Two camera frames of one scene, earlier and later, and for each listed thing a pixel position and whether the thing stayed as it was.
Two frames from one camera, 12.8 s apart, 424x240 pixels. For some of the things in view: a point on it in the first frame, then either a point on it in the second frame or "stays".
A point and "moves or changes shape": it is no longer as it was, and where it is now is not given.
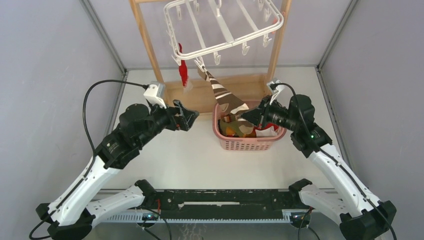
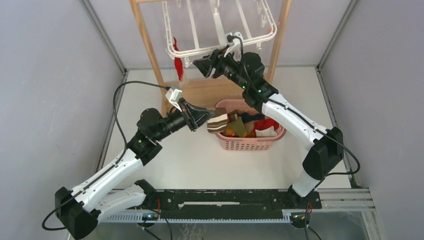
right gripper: (254, 116) to (220, 57)
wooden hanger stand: (250, 88) stays
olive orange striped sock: (230, 128) stays
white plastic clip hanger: (196, 28) moves or changes shape
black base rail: (221, 203) stays
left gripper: (178, 122) to (196, 116)
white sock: (268, 131) stays
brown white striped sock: (229, 103) to (217, 124)
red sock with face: (183, 70) to (178, 63)
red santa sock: (266, 125) stays
